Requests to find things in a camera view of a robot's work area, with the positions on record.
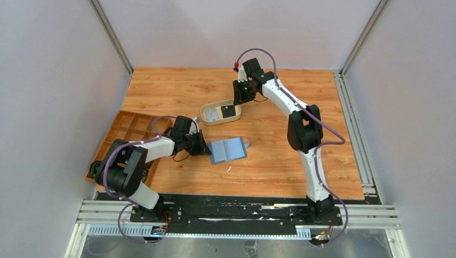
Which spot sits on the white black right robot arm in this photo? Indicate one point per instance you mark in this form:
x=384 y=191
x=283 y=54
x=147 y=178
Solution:
x=304 y=132

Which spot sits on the aluminium corner post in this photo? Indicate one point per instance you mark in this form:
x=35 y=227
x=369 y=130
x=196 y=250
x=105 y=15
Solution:
x=109 y=31
x=348 y=89

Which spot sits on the aluminium corner post left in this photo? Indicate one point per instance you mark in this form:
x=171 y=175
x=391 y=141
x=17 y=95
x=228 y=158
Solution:
x=109 y=31

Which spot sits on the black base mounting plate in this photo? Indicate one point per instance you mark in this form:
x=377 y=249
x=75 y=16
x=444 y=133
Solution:
x=234 y=215

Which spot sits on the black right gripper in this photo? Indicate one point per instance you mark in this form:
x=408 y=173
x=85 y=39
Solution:
x=241 y=93

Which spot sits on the aluminium corner post right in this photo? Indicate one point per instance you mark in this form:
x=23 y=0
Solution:
x=348 y=89

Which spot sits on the aluminium frame rail front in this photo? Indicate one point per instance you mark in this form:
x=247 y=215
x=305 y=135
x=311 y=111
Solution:
x=104 y=217

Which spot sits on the white VIP card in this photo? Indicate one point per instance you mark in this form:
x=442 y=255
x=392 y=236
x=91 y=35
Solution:
x=212 y=115

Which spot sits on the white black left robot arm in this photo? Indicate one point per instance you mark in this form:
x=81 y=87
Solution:
x=121 y=170

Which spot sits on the black VIP credit card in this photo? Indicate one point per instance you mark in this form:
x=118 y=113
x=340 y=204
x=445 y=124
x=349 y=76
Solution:
x=228 y=111

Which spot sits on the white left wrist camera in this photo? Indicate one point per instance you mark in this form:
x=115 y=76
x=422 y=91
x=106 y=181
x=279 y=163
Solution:
x=195 y=125

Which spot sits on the cream oval plastic tray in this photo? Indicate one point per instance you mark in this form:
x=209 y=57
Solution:
x=218 y=105

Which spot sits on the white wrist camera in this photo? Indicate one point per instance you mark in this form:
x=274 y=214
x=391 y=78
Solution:
x=195 y=125
x=241 y=73

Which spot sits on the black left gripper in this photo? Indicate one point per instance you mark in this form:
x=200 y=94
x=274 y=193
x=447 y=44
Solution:
x=196 y=145

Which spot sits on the blue leather card holder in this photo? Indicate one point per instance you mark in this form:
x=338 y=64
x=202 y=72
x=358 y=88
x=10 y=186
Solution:
x=228 y=150

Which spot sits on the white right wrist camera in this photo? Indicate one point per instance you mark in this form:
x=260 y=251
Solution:
x=241 y=73

